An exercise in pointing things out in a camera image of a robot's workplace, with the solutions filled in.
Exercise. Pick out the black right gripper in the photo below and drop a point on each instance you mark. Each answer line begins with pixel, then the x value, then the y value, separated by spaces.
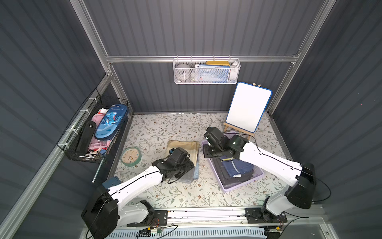
pixel 209 149

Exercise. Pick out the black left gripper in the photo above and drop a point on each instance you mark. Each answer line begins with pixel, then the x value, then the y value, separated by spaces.
pixel 185 166

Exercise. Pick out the purple plastic basket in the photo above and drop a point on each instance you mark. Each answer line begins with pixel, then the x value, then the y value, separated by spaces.
pixel 257 173

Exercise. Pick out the dark grey checked pillowcase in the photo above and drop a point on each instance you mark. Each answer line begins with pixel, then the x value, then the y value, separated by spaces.
pixel 225 179

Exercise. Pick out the navy blue pillowcase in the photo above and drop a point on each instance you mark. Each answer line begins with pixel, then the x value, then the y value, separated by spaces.
pixel 237 168

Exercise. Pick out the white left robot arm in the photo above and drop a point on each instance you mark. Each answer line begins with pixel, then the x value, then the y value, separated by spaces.
pixel 108 208

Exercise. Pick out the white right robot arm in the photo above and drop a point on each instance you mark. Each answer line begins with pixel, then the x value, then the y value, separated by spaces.
pixel 300 179

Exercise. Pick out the yellow box in basket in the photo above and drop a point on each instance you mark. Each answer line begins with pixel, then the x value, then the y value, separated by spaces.
pixel 218 63

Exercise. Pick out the green round clock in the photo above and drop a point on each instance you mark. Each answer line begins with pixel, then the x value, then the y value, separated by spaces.
pixel 131 156

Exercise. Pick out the blue framed whiteboard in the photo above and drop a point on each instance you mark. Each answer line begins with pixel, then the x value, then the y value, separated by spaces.
pixel 249 107

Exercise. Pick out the blue white packet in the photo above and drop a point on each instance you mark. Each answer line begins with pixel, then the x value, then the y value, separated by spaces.
pixel 211 74

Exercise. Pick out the blue shark pencil case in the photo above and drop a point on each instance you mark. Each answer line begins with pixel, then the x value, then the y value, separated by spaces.
pixel 111 122

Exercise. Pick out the white tape roll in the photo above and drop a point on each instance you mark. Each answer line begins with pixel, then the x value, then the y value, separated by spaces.
pixel 182 72

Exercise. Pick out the pink pouch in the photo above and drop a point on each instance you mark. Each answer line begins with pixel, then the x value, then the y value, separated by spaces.
pixel 95 144

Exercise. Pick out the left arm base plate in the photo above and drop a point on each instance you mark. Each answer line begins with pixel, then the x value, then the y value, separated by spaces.
pixel 156 218

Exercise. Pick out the white wire wall basket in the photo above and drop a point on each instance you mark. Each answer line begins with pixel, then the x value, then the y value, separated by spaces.
pixel 235 66

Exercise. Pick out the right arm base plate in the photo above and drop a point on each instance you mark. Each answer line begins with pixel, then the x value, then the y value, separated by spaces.
pixel 255 215

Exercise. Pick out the black wire wall basket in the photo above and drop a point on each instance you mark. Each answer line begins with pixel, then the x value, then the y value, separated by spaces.
pixel 70 143

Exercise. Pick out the black handle tool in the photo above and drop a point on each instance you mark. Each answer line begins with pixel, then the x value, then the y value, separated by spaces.
pixel 86 137

